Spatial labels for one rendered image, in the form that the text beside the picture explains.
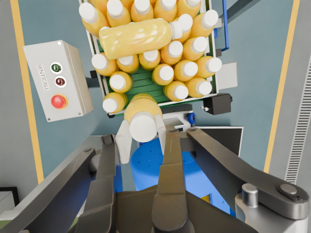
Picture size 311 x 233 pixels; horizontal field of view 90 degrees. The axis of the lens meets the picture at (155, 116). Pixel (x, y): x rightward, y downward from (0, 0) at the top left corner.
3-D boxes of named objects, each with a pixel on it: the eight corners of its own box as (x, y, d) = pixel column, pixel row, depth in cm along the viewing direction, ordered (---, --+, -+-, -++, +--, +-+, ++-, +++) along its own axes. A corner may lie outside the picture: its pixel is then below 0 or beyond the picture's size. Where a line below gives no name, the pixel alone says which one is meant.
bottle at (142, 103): (124, 107, 40) (108, 131, 22) (140, 86, 39) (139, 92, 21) (145, 124, 41) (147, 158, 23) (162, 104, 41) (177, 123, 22)
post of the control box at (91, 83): (117, 86, 149) (66, 90, 51) (116, 82, 148) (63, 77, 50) (121, 85, 149) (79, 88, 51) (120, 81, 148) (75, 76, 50)
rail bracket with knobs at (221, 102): (198, 111, 67) (208, 116, 57) (196, 95, 65) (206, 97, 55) (220, 107, 67) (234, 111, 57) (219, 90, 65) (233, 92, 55)
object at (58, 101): (55, 109, 42) (52, 109, 41) (51, 96, 42) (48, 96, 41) (68, 107, 43) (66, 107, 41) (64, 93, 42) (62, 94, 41)
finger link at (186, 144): (168, 141, 14) (202, 135, 14) (163, 125, 19) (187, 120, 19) (171, 156, 14) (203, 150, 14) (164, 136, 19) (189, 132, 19)
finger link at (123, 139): (128, 163, 16) (121, 164, 16) (132, 138, 23) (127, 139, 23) (122, 136, 15) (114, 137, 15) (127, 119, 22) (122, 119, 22)
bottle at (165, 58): (172, 47, 61) (184, 32, 43) (176, 65, 62) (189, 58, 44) (154, 52, 61) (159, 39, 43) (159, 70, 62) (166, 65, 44)
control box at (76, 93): (65, 115, 53) (46, 122, 43) (46, 53, 48) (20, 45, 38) (94, 110, 53) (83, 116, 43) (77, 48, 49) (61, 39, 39)
